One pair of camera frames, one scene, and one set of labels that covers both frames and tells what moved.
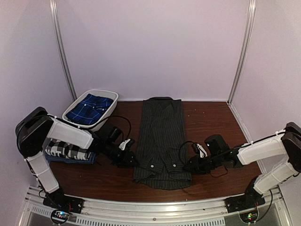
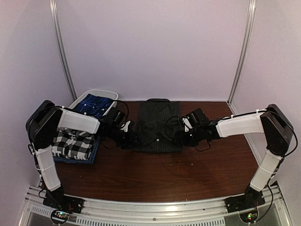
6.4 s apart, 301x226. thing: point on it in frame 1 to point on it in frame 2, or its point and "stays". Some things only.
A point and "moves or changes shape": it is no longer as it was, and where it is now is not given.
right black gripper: (196, 167) to (185, 141)
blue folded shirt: (90, 160) stays
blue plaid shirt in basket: (89, 110) stays
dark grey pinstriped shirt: (162, 160) moves or changes shape
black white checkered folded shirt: (59, 149) stays
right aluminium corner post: (243, 49) stays
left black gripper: (125, 160) to (130, 140)
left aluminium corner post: (54, 12) stays
